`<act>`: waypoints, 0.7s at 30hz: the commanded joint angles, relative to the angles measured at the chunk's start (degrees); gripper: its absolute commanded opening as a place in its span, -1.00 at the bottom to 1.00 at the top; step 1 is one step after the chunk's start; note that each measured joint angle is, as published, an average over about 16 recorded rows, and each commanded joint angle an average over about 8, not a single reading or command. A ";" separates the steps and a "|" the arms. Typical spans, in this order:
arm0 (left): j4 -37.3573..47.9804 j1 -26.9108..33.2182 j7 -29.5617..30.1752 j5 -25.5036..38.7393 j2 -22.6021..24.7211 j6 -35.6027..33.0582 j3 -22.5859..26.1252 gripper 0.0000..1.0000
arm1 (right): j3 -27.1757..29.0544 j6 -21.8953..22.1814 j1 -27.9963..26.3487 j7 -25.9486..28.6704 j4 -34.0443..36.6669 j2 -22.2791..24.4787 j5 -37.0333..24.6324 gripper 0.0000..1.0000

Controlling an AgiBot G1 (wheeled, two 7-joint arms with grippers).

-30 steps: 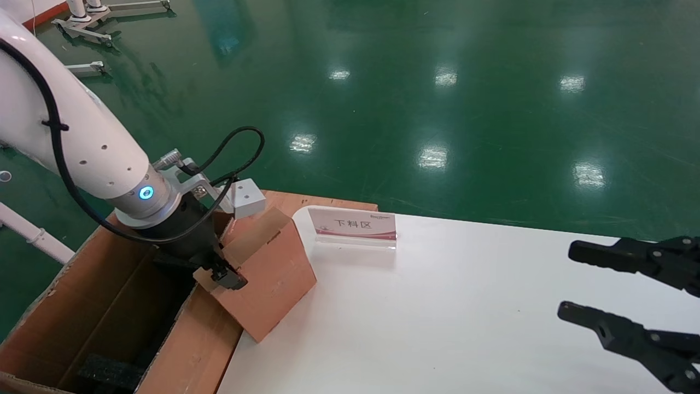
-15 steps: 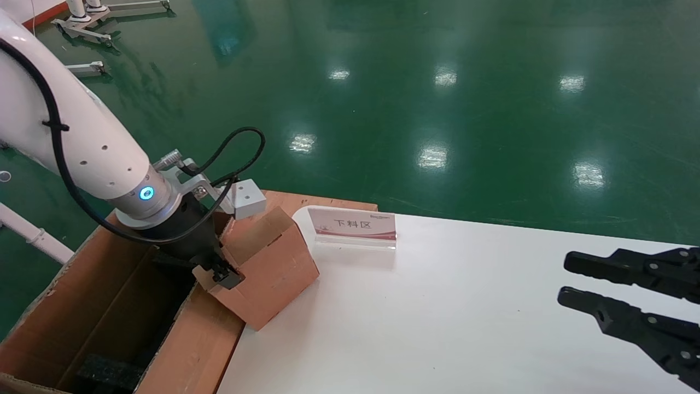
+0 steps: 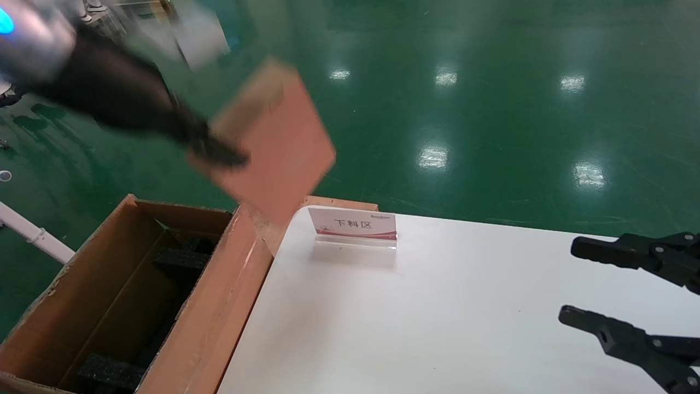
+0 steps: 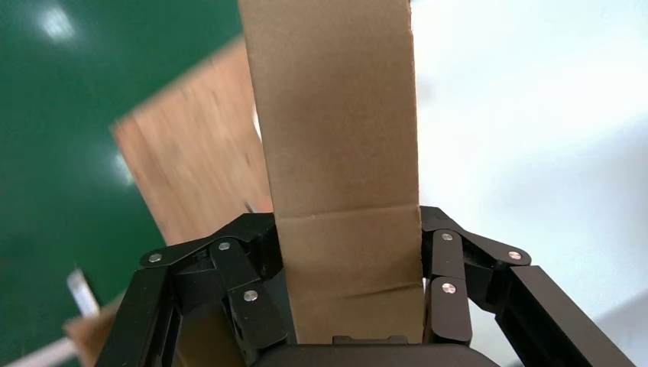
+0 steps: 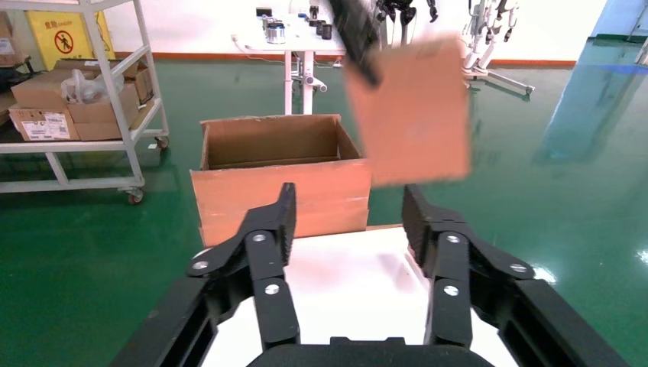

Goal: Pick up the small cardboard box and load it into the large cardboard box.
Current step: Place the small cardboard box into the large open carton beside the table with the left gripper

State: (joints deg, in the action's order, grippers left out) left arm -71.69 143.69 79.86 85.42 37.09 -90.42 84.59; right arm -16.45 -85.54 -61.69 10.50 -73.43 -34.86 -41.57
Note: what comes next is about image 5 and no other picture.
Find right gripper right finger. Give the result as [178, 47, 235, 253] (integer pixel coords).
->
[402, 183, 535, 349]

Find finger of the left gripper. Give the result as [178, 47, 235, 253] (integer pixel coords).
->
[329, 0, 384, 88]

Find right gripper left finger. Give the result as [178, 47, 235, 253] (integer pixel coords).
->
[186, 182, 302, 352]

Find large open cardboard box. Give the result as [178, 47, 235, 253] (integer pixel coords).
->
[190, 113, 374, 248]

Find low brown cardboard box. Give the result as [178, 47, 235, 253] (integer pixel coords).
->
[74, 99, 154, 142]

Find long brown cardboard box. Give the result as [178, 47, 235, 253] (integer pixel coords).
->
[53, 58, 156, 106]

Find wide brown cardboard box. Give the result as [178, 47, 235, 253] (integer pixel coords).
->
[11, 70, 141, 128]

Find cardboard box with white label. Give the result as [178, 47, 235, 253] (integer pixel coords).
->
[8, 103, 82, 143]

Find cardboard box with small label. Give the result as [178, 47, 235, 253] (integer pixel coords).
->
[0, 11, 28, 68]

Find black hanging display grippers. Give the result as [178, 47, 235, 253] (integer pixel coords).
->
[374, 0, 439, 28]

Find white work table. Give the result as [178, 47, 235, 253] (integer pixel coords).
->
[232, 0, 358, 116]

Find silver metal tin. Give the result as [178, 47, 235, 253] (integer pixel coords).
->
[262, 16, 287, 46]

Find white stand with angled leg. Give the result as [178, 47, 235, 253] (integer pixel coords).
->
[462, 0, 536, 96]

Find white wheeled shelf cart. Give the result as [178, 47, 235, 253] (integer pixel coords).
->
[0, 0, 170, 206]

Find clear plastic bag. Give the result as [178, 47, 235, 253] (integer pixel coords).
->
[60, 68, 125, 106]

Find blue partition panel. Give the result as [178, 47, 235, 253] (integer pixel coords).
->
[589, 0, 648, 44]

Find yellow warning sign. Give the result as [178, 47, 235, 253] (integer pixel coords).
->
[25, 10, 116, 72]

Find white wall cable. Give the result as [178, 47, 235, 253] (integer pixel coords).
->
[230, 34, 289, 65]

